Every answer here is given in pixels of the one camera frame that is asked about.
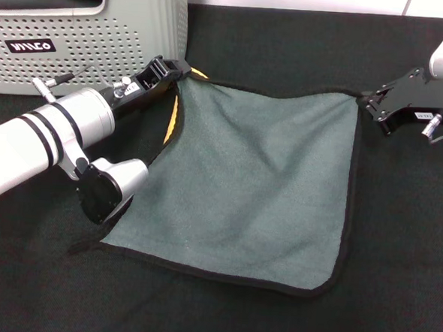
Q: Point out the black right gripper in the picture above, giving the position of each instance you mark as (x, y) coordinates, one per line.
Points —
(414, 97)

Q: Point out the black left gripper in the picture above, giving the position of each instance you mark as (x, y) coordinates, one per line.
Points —
(143, 89)

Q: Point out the yellow and grey towel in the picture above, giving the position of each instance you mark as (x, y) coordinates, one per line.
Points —
(250, 183)

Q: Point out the grey perforated storage box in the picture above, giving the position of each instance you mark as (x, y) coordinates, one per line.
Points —
(101, 34)

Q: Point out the black tablecloth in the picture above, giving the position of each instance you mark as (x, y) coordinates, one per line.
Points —
(234, 321)

